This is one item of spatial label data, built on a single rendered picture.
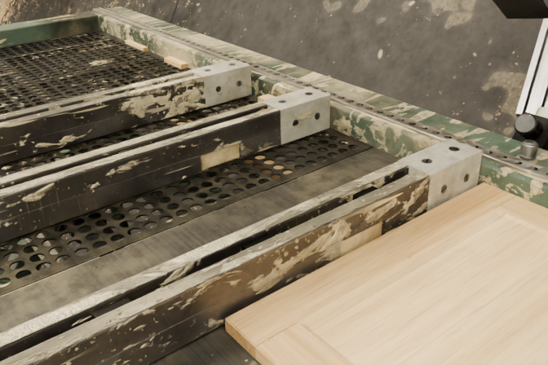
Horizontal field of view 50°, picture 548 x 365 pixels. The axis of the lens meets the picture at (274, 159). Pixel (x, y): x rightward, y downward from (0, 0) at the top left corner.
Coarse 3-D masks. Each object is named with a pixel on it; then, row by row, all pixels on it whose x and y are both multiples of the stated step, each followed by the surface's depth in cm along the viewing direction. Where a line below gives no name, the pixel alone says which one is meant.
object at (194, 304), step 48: (336, 192) 79; (384, 192) 78; (432, 192) 84; (240, 240) 69; (288, 240) 69; (336, 240) 74; (144, 288) 62; (192, 288) 61; (240, 288) 66; (0, 336) 55; (48, 336) 57; (96, 336) 56; (144, 336) 59; (192, 336) 64
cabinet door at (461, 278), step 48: (480, 192) 89; (384, 240) 78; (432, 240) 77; (480, 240) 78; (528, 240) 78; (288, 288) 69; (336, 288) 69; (384, 288) 69; (432, 288) 69; (480, 288) 69; (528, 288) 69; (240, 336) 63; (288, 336) 62; (336, 336) 62; (384, 336) 62; (432, 336) 62; (480, 336) 62; (528, 336) 62
